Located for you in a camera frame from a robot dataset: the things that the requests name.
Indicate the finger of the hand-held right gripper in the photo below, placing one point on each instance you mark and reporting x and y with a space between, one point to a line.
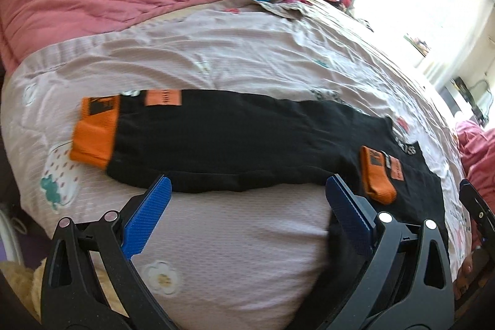
479 210

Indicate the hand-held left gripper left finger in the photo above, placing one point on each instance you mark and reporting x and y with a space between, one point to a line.
149 212

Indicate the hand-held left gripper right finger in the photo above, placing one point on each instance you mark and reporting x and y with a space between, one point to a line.
348 214

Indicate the black shirt with orange cuffs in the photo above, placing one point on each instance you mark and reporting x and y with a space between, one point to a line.
232 136

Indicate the person's right hand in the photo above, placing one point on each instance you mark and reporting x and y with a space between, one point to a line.
468 276

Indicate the crumpled pink-red cloth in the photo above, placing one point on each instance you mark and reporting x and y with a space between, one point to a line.
477 156

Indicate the white desk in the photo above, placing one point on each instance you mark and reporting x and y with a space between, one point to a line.
446 96

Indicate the yellow fluffy cloth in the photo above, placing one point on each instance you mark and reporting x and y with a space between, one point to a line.
19 283

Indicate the printed pale bed sheet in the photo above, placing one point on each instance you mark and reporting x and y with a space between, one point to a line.
232 51

